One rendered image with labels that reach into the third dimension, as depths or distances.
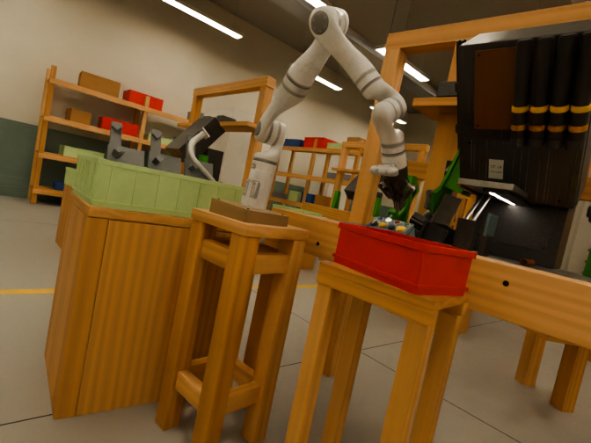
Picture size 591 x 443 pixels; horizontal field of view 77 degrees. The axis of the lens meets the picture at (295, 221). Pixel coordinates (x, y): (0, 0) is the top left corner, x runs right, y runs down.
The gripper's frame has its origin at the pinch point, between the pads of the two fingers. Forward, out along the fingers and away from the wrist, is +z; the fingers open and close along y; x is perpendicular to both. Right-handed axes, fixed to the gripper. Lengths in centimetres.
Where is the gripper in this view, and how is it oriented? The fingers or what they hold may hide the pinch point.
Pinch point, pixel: (398, 205)
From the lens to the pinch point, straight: 126.4
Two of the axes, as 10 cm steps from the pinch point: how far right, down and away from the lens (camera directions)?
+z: 2.2, 8.5, 4.8
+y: -7.2, -1.9, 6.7
